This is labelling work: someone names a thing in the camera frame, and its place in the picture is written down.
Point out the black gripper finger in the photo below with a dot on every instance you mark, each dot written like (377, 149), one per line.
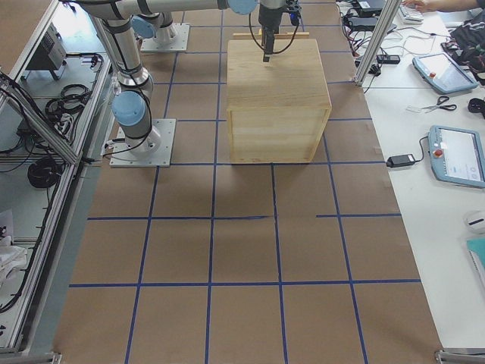
(268, 43)

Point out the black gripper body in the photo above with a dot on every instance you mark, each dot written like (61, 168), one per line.
(268, 16)

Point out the wooden drawer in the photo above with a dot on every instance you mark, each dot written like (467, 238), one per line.
(258, 36)

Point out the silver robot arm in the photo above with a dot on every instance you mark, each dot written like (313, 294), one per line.
(147, 27)
(117, 21)

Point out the wooden drawer cabinet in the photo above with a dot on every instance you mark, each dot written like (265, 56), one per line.
(276, 110)

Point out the person hand at keyboard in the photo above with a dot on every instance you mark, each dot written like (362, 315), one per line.
(418, 5)

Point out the black phone device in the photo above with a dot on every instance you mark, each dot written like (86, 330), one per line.
(388, 59)

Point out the blue teach pendant far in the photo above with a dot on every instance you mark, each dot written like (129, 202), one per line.
(443, 74)

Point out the blue teach pendant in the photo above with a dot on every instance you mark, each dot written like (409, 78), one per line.
(443, 74)
(456, 156)

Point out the black power adapter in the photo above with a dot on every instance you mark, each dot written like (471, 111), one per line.
(399, 161)

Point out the blue teach pendant near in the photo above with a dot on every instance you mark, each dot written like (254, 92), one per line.
(456, 156)

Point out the brown paper table mat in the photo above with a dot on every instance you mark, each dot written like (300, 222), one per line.
(209, 262)

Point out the white computer mouse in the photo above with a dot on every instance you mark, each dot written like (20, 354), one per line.
(474, 221)

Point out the teal notebook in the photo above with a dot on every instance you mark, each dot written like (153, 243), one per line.
(476, 248)

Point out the crumpled white cloth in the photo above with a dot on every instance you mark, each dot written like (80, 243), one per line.
(13, 257)

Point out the aluminium frame post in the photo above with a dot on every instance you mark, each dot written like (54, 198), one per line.
(388, 13)

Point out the black handled scissors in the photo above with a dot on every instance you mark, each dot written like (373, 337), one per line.
(441, 103)

